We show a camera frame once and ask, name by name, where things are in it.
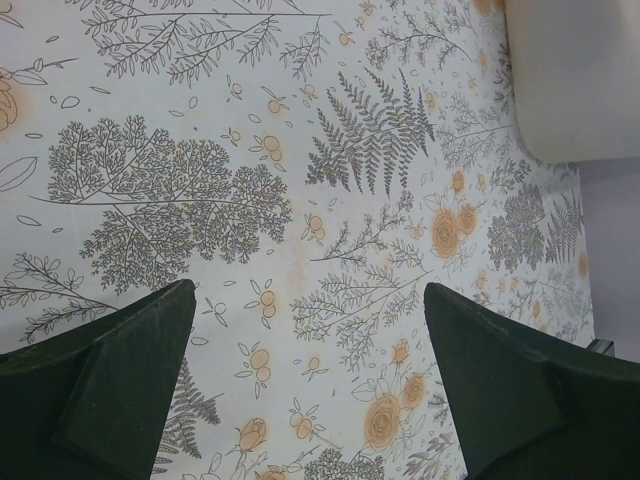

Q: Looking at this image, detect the white plastic bin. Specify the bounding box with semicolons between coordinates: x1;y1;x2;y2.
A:
505;0;639;163

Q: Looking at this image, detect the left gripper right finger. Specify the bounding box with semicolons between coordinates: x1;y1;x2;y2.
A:
424;283;639;479

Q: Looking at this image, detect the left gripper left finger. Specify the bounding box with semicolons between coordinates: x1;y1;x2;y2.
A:
1;279;196;479

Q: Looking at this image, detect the floral patterned table mat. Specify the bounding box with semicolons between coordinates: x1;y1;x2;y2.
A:
1;1;594;479

